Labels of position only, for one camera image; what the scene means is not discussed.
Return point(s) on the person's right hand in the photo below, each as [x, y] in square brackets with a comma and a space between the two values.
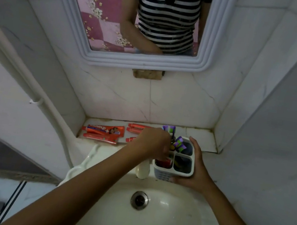
[197, 172]

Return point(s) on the person's left hand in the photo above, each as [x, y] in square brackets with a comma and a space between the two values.
[150, 142]

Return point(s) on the person's right thumb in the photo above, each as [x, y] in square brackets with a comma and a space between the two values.
[194, 150]

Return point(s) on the person's left fingers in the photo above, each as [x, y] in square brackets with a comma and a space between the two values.
[166, 147]

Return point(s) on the white plastic toothbrush holder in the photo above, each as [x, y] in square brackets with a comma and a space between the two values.
[182, 165]

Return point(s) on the person's left forearm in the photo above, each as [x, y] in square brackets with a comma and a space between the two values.
[80, 190]

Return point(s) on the purple and green toothbrush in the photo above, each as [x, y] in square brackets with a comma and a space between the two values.
[180, 144]

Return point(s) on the white faucet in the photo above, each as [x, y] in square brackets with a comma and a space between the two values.
[142, 169]

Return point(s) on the metal sink drain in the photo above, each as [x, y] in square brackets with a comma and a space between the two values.
[139, 200]

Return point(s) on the red toothpaste tube with picture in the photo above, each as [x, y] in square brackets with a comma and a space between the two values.
[103, 129]

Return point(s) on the white framed wall mirror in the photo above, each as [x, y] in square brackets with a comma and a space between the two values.
[141, 17]

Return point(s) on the white wall pipe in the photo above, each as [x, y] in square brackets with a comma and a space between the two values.
[24, 77]

